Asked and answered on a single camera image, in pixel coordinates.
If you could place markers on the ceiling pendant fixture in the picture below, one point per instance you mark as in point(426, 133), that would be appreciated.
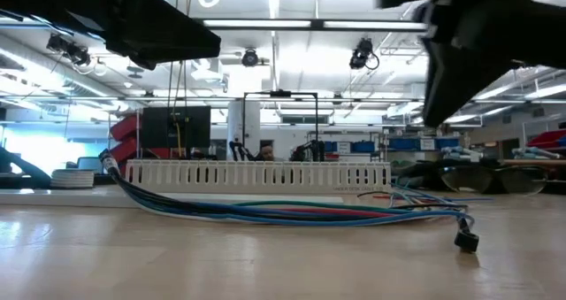
point(135, 74)

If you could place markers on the person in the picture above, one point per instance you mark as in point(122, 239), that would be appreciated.
point(266, 151)

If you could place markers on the silver ventilation duct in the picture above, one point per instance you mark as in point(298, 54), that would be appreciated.
point(530, 76)

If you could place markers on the black ceiling camera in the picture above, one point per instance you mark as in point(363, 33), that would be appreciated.
point(360, 54)
point(250, 57)
point(66, 48)

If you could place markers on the grey monitor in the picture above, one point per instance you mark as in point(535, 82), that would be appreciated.
point(90, 164)

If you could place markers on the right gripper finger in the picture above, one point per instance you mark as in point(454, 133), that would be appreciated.
point(451, 79)

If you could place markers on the blue bin shelf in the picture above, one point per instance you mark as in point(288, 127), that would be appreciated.
point(407, 143)

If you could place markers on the white pillar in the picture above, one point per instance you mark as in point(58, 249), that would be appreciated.
point(252, 127)

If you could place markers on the overhead light bar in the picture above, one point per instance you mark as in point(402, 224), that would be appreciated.
point(256, 23)

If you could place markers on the brown wooden bench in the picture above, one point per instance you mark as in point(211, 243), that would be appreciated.
point(530, 162)

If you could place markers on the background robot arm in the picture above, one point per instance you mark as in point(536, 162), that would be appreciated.
point(236, 151)
point(309, 149)

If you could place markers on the pale material roll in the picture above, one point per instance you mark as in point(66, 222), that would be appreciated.
point(530, 152)
point(460, 153)

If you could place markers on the black station frame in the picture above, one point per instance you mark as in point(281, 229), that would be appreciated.
point(280, 94)

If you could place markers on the dark safety glasses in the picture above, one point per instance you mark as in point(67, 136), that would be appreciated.
point(491, 180)

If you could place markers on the white label wrap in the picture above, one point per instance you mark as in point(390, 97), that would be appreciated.
point(109, 163)

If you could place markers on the black monitor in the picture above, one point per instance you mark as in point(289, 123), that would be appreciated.
point(155, 127)

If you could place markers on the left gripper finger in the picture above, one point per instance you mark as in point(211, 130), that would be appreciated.
point(159, 30)

